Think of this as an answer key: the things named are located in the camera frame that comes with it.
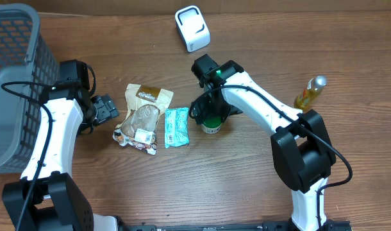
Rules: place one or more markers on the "small teal packet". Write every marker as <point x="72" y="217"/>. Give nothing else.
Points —
<point x="176" y="127"/>

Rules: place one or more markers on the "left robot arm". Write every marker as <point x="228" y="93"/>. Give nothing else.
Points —
<point x="46" y="197"/>

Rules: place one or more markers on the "yellow dish soap bottle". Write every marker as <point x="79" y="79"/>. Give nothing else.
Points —
<point x="310" y="92"/>

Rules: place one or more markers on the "white barcode scanner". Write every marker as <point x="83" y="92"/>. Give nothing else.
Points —
<point x="192" y="28"/>

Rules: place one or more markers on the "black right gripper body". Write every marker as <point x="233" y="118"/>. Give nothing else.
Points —
<point x="215" y="107"/>

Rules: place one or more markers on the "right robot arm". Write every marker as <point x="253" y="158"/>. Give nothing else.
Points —
<point x="301" y="148"/>

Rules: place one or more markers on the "grey plastic mesh basket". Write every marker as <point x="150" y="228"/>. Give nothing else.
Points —
<point x="24" y="57"/>

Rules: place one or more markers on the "clear plastic snack bag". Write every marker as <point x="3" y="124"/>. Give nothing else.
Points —
<point x="145" y="105"/>

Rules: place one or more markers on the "green lid glass jar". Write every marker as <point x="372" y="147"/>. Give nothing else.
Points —
<point x="211" y="125"/>

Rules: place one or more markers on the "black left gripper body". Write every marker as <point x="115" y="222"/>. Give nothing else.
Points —
<point x="105" y="110"/>

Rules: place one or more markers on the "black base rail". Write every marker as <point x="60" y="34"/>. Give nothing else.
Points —
<point x="265" y="226"/>

